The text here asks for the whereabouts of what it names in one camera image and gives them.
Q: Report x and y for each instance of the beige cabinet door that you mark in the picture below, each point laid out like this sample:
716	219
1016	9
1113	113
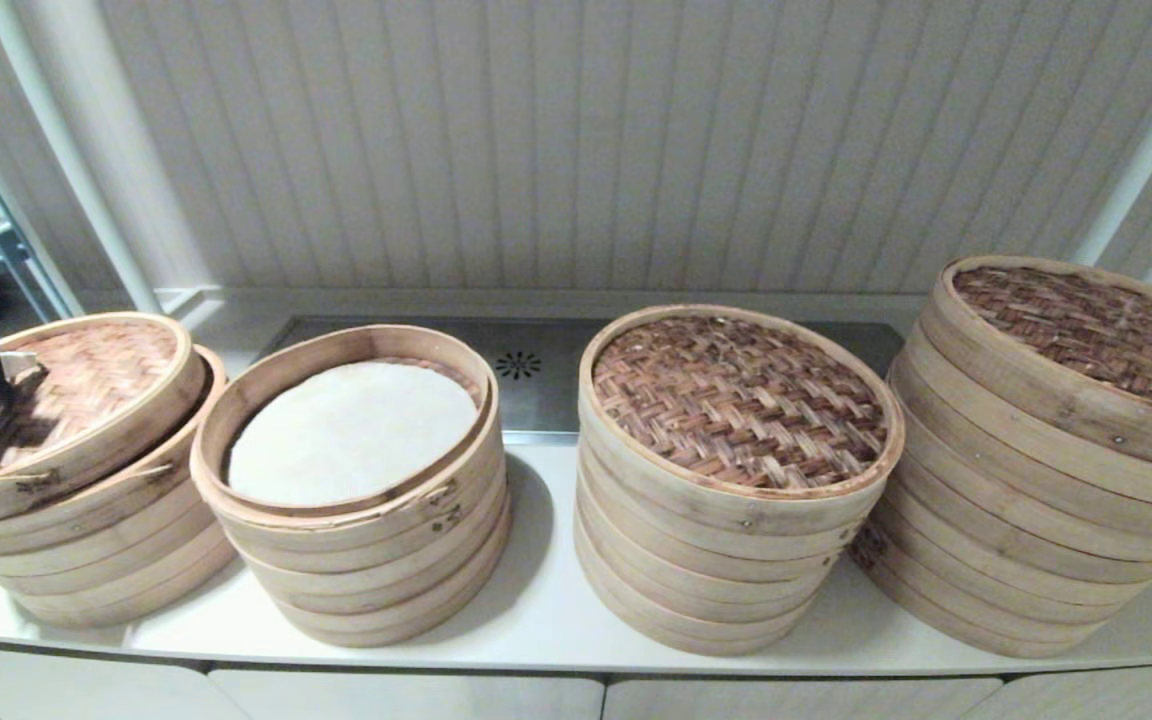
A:
406	700
66	690
1116	695
796	703

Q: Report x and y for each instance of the grey metal rack frame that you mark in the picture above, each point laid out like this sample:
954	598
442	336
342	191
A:
16	250

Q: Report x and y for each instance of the white round liner paper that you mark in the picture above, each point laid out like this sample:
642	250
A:
356	430

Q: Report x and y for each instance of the stainless steel drain plate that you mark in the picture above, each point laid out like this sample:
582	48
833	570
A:
536	400

